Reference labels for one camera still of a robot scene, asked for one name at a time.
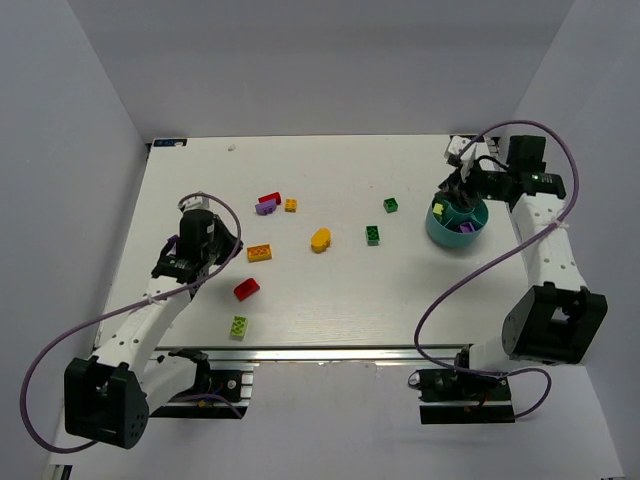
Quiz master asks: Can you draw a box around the lime curved lego brick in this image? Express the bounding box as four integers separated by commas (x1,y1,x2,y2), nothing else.
432,202,446,221

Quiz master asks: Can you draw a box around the purple curved lego brick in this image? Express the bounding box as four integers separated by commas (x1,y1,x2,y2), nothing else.
458,221,476,234

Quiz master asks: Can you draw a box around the red curved lego brick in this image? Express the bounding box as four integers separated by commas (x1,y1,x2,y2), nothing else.
233,278,260,302

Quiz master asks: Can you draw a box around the lime rectangular lego brick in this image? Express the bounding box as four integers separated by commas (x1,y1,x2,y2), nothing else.
229,316,249,340

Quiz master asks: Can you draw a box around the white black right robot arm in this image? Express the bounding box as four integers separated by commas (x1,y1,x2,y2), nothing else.
437,135,608,376

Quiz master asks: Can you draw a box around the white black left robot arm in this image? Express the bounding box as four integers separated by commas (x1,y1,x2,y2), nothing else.
64,208,242,449

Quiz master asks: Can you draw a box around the yellow long lego brick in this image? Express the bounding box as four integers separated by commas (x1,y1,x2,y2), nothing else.
246,244,273,263

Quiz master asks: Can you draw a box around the teal round divided container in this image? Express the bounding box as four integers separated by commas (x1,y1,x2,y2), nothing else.
425,193,489,249

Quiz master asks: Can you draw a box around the blue label sticker right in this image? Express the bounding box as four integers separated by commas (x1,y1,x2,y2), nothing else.
449,134,476,141

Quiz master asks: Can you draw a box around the blue label sticker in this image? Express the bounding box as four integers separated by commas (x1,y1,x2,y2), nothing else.
152,138,187,148
449,134,476,141

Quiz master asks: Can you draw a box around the lilac arched lego brick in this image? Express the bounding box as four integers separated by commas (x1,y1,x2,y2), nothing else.
255,199,277,216

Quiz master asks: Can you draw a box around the green lego with heart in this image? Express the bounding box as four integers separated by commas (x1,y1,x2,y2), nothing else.
383,198,399,213

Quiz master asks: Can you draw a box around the long red lego brick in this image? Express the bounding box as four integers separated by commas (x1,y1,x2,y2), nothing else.
258,192,282,205

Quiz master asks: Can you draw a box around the small yellow square lego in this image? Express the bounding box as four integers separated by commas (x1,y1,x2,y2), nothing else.
285,198,298,213

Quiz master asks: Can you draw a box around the green rectangular lego brick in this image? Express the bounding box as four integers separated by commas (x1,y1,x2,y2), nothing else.
365,225,380,246

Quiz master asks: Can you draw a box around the yellow oval lego brick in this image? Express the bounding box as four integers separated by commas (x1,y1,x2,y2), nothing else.
310,228,331,253

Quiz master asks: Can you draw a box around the blue label sticker left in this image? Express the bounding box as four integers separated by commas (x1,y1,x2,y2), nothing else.
152,138,187,148

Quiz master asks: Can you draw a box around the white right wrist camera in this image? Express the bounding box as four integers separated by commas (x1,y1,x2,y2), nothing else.
444,137,477,182

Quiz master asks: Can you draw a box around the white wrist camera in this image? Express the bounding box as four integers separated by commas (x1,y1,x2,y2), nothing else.
444,137,477,182
178,195,209,212

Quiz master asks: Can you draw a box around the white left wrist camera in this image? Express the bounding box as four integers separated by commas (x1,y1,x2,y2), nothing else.
178,195,209,212

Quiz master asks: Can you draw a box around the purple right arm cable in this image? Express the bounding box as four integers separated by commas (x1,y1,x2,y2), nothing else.
413,119,581,419

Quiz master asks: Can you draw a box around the aluminium table edge rail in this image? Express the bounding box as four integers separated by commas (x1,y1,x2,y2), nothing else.
149,344,501,369

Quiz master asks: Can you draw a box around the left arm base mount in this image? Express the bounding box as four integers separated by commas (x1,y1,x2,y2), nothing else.
140,349,253,420

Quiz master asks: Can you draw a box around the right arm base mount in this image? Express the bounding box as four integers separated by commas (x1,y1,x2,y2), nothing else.
407,369,515,425

